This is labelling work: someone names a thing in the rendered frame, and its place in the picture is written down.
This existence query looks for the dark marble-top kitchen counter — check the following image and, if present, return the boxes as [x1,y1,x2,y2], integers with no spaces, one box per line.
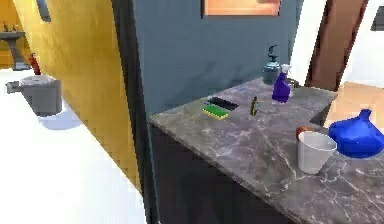
[148,76,384,224]

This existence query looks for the green and yellow sponge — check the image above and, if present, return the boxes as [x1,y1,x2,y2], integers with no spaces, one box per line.
[202,104,230,121]

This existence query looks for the black flat phone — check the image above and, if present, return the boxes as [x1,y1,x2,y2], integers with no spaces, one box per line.
[207,96,240,112]

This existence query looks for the small dark pepper bottle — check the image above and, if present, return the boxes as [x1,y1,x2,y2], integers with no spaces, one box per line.
[250,95,260,117]

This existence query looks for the teal soap dispenser bottle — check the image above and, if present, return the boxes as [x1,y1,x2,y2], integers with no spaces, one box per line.
[262,44,281,86]

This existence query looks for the purple spray bottle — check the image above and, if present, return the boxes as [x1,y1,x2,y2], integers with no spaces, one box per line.
[271,63,294,104]

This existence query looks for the red apple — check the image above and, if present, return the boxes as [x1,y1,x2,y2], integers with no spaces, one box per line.
[295,125,315,142]

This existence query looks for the white cup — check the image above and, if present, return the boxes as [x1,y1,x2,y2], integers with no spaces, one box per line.
[297,131,338,175]

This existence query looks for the brown room door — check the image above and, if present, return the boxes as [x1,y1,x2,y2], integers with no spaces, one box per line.
[304,0,370,92]

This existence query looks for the blue squat vase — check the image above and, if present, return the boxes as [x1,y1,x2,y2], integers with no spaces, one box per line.
[328,108,384,159]

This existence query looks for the dark window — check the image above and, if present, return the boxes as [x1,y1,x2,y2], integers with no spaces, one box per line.
[370,5,384,32]

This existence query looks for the orange framed wall picture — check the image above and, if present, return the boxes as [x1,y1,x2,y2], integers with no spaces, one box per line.
[200,0,282,19]

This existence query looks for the grey wall fixture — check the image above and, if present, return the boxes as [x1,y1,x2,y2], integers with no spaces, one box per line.
[35,0,52,23]

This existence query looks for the grey pedestal sink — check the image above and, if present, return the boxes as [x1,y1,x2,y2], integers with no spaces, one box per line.
[0,21,32,72]

